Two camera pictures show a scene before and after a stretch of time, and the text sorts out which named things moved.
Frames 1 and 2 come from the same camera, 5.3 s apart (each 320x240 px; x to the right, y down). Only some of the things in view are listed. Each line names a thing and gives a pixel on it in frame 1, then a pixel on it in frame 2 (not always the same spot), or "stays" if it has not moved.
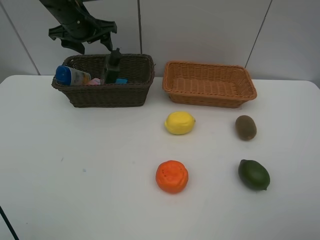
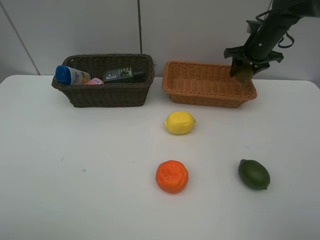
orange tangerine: [172, 176] stays
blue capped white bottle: [68, 75] stays
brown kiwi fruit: [246, 128] -> [244, 74]
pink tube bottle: [94, 81] stays
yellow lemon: [179, 122] stays
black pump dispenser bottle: [113, 68] -> [125, 75]
